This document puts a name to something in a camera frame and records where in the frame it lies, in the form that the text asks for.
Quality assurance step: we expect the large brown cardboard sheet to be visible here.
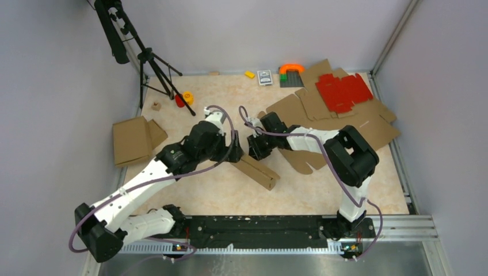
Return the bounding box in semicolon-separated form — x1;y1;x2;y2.
258;59;400;177

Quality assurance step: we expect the grey lego base plate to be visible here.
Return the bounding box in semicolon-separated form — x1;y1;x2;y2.
280;71;304;88

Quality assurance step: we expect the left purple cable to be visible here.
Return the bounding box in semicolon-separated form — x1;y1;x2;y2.
68;105;237;262

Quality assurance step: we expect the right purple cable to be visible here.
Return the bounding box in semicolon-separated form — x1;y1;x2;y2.
238;105;384;262

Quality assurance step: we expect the small wooden cube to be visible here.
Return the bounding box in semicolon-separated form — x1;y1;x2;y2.
151;101;162;111

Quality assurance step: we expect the purple cable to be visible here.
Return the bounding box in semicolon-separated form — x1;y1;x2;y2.
68;105;237;262
238;105;384;262

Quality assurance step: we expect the playing card deck box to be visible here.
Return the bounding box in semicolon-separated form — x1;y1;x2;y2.
257;70;273;86

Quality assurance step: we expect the yellow small block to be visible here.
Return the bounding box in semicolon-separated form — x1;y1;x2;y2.
245;71;256;79

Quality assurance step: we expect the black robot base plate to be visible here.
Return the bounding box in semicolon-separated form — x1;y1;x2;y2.
156;215;376;252

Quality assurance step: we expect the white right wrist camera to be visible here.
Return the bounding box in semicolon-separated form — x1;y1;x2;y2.
248;117;264;131

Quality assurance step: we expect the red flat cardboard blank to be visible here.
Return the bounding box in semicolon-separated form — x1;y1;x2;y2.
315;74;373;114

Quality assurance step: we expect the yellow round toy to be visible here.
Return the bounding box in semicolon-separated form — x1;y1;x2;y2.
183;91;194;106

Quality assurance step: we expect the black camera tripod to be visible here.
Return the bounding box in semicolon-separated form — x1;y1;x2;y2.
89;0;196;116

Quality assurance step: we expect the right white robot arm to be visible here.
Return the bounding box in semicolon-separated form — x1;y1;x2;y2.
239;106;379;238

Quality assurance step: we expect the brown cardboard box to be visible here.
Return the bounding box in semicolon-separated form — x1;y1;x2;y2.
112;116;168;167
231;154;281;191

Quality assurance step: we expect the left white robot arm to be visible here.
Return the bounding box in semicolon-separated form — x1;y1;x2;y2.
72;120;243;263

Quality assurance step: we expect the folded brown cardboard box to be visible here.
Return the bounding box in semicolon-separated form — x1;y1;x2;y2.
112;116;168;167

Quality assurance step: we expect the orange horseshoe toy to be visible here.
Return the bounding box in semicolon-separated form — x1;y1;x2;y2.
279;64;305;75

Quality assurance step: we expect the small brown cardboard blank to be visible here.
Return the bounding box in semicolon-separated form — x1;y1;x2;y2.
295;87;356;121

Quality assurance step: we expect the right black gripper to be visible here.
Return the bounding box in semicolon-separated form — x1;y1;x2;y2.
247;131;277;163

